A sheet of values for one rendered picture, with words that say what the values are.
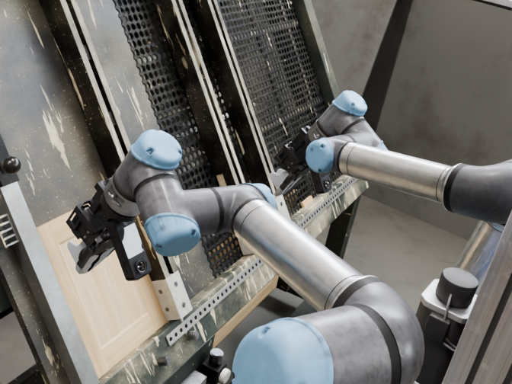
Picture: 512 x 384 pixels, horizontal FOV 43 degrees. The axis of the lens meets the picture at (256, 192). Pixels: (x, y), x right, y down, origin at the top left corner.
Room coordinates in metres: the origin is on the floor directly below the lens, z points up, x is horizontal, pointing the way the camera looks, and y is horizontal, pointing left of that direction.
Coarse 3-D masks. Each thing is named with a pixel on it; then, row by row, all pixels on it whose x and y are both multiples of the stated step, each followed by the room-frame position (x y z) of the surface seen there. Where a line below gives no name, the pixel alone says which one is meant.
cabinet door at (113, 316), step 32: (64, 224) 1.38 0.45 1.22; (64, 256) 1.34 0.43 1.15; (64, 288) 1.29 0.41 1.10; (96, 288) 1.37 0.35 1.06; (128, 288) 1.45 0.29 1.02; (96, 320) 1.31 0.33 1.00; (128, 320) 1.39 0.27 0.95; (160, 320) 1.48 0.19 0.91; (96, 352) 1.26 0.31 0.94; (128, 352) 1.34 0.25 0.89
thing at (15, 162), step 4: (12, 156) 1.23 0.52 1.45; (4, 160) 1.22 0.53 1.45; (8, 160) 1.21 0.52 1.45; (12, 160) 1.22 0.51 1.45; (16, 160) 1.22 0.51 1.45; (0, 164) 1.29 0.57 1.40; (4, 164) 1.21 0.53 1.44; (8, 164) 1.21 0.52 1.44; (12, 164) 1.21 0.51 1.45; (16, 164) 1.21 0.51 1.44; (20, 164) 1.22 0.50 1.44; (4, 168) 1.21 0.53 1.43; (8, 168) 1.20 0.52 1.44; (12, 168) 1.21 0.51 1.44; (16, 168) 1.21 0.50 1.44; (20, 168) 1.22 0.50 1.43; (4, 172) 1.29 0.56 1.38; (8, 172) 1.21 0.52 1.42; (12, 172) 1.21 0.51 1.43; (16, 172) 1.22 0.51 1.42
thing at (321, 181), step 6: (312, 174) 1.53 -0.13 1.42; (318, 174) 1.52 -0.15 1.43; (324, 174) 1.53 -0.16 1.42; (312, 180) 1.53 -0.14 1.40; (318, 180) 1.52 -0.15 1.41; (324, 180) 1.52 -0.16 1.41; (318, 186) 1.51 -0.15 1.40; (324, 186) 1.52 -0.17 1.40; (330, 186) 1.53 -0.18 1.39; (318, 192) 1.51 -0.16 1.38; (324, 192) 1.51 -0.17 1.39
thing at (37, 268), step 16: (0, 192) 1.27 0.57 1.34; (16, 192) 1.30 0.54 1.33; (0, 208) 1.27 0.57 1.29; (16, 208) 1.28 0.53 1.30; (16, 224) 1.26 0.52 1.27; (32, 224) 1.29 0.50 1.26; (32, 240) 1.27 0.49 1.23; (32, 256) 1.24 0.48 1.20; (32, 272) 1.23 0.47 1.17; (48, 272) 1.25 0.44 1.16; (32, 288) 1.23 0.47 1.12; (48, 288) 1.23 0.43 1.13; (48, 304) 1.21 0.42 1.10; (64, 304) 1.24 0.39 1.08; (48, 320) 1.21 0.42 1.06; (64, 320) 1.22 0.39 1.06; (64, 336) 1.20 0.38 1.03; (80, 336) 1.23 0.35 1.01; (64, 352) 1.19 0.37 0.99; (80, 352) 1.21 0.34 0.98; (80, 368) 1.18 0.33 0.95
